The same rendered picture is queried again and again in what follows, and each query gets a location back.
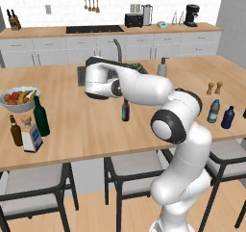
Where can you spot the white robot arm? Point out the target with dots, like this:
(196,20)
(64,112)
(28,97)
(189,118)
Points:
(153,88)

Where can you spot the brown bottle with teal label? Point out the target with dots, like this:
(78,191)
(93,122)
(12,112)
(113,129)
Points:
(125,112)

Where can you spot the dark green sponge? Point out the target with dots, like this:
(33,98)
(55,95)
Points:
(136,66)

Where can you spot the dark island sink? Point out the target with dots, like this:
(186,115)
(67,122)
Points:
(81,75)

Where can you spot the grey soap dispenser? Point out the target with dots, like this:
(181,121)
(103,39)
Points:
(162,69)

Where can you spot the black stool with grey seat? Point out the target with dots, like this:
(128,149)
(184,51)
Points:
(227,150)
(137,167)
(32,179)

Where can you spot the grey sink tap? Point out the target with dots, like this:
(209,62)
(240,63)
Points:
(118,49)

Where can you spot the dark green glass bottle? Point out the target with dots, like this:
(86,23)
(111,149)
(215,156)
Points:
(41,120)

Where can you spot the black hob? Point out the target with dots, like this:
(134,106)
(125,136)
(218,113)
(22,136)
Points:
(94,29)

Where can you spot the wooden shaker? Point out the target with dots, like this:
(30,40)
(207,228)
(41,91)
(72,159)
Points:
(218,88)
(210,89)

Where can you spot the black toaster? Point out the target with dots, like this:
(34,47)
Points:
(134,20)

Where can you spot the clear plastic bottle blue cap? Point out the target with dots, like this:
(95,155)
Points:
(213,112)

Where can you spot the small teal kitchen scale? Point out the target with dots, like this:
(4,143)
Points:
(161,25)

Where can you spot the grey base cupboards run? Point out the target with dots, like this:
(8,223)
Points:
(48,51)

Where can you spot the white and blue carton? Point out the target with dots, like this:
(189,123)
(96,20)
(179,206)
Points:
(31,138)

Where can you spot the silver kettle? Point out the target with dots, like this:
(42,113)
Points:
(147,15)

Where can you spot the yellow banana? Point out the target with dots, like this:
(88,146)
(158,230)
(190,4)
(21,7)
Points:
(23,96)

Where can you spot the clear glass bottle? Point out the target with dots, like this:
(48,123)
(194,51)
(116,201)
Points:
(175,19)
(181,18)

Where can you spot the dark blue plastic bottle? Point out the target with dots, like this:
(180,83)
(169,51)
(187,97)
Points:
(227,118)

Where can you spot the white fruit bowl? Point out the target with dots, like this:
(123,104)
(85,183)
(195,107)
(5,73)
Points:
(17,107)

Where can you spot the wooden hanging utensil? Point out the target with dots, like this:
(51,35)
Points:
(89,4)
(97,5)
(85,3)
(93,4)

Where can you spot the brown glass bottle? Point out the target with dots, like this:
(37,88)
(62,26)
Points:
(16,133)

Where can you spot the black coffee machine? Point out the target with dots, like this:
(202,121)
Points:
(191,15)

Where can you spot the orange fruit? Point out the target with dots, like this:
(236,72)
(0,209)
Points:
(7,97)

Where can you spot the wooden knife block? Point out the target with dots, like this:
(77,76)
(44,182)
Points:
(14,22)

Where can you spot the grey double wall outlet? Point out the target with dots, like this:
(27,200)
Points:
(135,8)

